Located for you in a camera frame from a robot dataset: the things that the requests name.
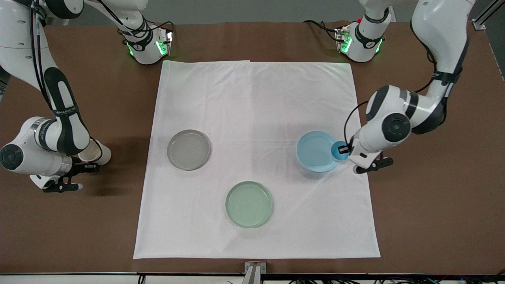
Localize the blue cup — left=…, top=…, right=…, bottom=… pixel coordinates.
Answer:
left=331, top=141, right=351, bottom=161

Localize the white mug with black handle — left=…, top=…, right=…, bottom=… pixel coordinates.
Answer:
left=78, top=138, right=112, bottom=166

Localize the blue plate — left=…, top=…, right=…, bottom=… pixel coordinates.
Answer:
left=296, top=131, right=341, bottom=173

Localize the gray plate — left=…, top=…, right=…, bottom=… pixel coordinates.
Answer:
left=166, top=129, right=211, bottom=171

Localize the green plate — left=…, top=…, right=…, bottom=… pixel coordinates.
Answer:
left=225, top=181, right=274, bottom=228

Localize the white cloth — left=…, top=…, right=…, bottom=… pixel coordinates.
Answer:
left=133, top=60, right=381, bottom=260

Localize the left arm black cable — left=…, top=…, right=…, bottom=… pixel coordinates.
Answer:
left=343, top=101, right=371, bottom=148

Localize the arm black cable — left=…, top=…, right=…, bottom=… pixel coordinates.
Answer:
left=30, top=0, right=104, bottom=158
left=343, top=101, right=371, bottom=148

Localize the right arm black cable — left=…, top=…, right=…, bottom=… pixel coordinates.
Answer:
left=30, top=0, right=104, bottom=158

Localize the left arm base cable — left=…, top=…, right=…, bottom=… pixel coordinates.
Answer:
left=303, top=20, right=344, bottom=42

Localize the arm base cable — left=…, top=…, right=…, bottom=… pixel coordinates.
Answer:
left=303, top=20, right=344, bottom=42
left=118, top=10, right=175, bottom=44

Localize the metal table edge bracket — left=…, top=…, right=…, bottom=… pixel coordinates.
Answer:
left=244, top=262, right=267, bottom=284

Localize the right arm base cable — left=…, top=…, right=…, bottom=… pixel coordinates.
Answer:
left=118, top=10, right=175, bottom=44

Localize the aluminium frame profile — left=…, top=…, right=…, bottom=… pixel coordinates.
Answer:
left=471, top=0, right=505, bottom=30

